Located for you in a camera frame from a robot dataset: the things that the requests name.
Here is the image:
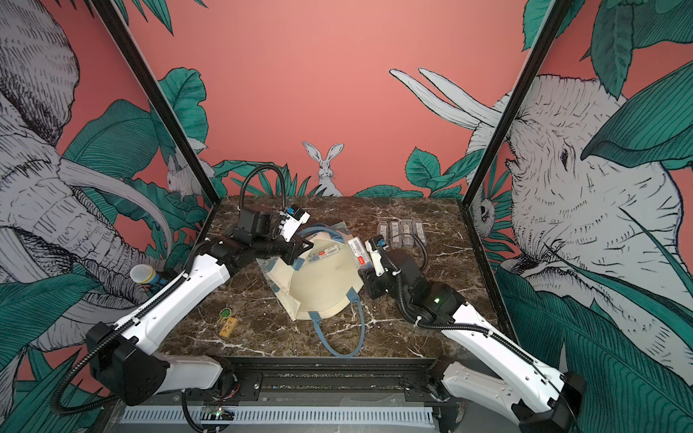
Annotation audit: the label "clear case red label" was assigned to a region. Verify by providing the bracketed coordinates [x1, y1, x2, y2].
[348, 236, 373, 270]

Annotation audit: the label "cream canvas tote bag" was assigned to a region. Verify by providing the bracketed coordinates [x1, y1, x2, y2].
[257, 222, 366, 358]

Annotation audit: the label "clear compass case barcode label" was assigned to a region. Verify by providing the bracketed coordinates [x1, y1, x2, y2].
[376, 221, 389, 242]

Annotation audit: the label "clear compass case gold label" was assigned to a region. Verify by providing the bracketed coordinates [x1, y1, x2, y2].
[389, 221, 402, 249]

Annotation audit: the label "clear case blue parts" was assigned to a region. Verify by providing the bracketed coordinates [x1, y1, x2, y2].
[413, 219, 428, 245]

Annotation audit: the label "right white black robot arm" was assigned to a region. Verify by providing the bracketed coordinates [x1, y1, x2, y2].
[360, 270, 587, 432]

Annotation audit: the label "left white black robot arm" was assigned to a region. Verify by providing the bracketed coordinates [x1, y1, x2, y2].
[88, 236, 313, 406]

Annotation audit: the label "small wooden tag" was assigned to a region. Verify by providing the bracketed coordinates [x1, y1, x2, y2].
[218, 317, 238, 338]

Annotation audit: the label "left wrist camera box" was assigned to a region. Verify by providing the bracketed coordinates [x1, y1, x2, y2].
[236, 203, 312, 243]

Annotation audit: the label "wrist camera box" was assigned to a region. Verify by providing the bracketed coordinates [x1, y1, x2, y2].
[236, 203, 312, 243]
[365, 235, 423, 283]

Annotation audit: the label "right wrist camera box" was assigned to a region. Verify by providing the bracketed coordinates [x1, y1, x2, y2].
[365, 235, 423, 283]

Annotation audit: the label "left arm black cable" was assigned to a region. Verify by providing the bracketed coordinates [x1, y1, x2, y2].
[237, 163, 288, 211]

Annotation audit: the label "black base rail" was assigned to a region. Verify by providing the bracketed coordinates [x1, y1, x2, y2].
[107, 355, 450, 404]

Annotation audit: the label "white vented cable duct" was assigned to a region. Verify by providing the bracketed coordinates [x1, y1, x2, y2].
[118, 405, 435, 428]

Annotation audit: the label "black left frame post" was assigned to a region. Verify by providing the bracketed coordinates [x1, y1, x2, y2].
[91, 0, 221, 207]

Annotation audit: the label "black frame post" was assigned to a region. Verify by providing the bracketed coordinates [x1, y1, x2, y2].
[462, 0, 572, 210]
[91, 0, 221, 207]

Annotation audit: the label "black right frame post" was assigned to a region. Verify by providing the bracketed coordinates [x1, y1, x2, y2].
[462, 0, 572, 210]

